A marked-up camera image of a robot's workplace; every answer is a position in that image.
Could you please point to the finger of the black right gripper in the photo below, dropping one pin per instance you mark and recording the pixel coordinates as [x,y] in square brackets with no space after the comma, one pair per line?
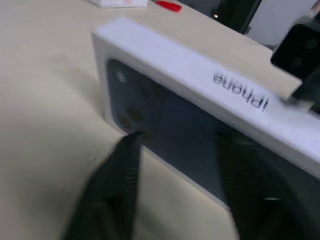
[308,93]

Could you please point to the white iPhone box lid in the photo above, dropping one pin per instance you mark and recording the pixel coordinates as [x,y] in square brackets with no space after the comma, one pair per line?
[180,82]

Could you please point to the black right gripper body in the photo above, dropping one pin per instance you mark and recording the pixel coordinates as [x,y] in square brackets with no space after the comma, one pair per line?
[298,51]

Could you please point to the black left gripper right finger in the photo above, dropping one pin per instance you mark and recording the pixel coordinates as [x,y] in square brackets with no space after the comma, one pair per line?
[270,200]

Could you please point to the white foam block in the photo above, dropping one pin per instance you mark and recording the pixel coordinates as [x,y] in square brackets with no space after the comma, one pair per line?
[117,2]

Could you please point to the black background furniture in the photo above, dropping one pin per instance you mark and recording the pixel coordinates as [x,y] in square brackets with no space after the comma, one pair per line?
[232,13]

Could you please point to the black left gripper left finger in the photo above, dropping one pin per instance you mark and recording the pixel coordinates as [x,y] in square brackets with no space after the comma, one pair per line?
[112,190]

